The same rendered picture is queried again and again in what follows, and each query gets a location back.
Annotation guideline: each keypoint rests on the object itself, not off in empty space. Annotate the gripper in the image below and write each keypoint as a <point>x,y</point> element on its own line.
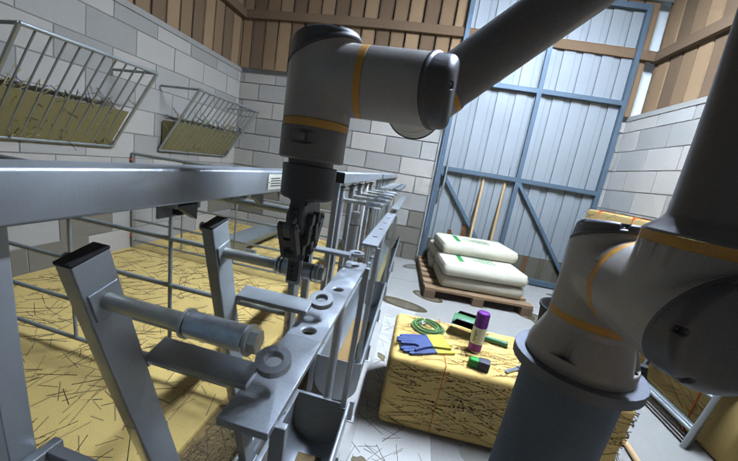
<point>308,182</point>

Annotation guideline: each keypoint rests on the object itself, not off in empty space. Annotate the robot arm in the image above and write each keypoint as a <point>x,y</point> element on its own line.
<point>715,192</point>

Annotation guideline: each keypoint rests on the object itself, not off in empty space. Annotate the grey gang bar with holes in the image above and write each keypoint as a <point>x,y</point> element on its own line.
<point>337,301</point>

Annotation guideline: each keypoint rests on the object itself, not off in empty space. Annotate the grey steel yoke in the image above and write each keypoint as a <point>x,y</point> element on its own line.
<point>218,256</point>
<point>113,358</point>

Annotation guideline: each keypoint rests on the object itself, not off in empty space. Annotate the white feed sack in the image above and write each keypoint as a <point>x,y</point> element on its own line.
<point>475,246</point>
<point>471,285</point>
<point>484,269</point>

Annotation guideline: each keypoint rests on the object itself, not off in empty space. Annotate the white label plate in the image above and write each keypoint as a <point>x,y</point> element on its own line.
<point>275,181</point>

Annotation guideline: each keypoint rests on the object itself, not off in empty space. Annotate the blue yellow work glove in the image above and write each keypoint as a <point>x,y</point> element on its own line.
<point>430,351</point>
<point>423,339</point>

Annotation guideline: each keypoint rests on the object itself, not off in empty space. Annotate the wooden pallet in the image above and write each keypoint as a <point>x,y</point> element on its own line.
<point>471,298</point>

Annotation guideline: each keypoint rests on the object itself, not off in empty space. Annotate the green black brush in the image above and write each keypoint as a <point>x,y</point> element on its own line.
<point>464,318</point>

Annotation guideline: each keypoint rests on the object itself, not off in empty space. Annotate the white bottle with purple cap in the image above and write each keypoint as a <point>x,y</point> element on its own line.
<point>479,333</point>

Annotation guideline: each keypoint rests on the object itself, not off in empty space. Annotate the green black small box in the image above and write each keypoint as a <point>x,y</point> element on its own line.
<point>479,364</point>

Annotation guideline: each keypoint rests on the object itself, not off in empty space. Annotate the blue framed barn door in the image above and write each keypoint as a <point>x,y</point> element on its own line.
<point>567,128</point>

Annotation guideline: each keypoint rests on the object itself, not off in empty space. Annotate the grey metal stand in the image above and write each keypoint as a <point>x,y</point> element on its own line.
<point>702,416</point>

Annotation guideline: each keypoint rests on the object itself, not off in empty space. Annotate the grey steel feed barrier frame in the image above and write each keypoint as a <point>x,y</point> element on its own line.
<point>87,189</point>

